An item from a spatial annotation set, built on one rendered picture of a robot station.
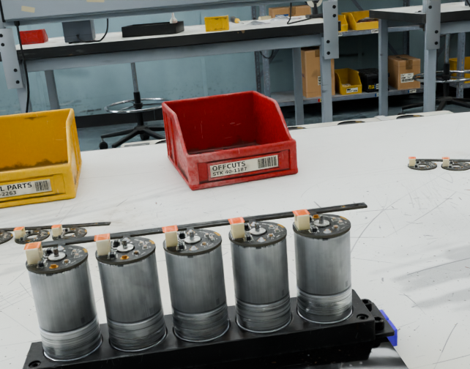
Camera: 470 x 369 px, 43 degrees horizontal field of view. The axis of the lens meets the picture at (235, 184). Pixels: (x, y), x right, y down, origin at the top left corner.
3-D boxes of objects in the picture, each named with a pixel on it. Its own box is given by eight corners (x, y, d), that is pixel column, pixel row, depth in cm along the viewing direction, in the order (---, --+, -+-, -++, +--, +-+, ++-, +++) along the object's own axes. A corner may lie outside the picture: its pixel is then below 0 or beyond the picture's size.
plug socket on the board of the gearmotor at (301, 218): (315, 228, 26) (315, 214, 25) (296, 230, 25) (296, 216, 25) (311, 222, 26) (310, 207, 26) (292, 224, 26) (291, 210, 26)
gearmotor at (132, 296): (169, 364, 26) (154, 255, 24) (110, 373, 25) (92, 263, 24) (167, 334, 28) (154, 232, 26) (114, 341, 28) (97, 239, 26)
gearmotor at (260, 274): (297, 345, 26) (291, 237, 25) (241, 353, 26) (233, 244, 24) (285, 317, 29) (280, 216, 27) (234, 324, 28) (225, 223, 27)
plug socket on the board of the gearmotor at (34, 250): (47, 263, 24) (44, 247, 24) (25, 265, 24) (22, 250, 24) (50, 255, 25) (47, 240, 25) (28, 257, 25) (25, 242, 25)
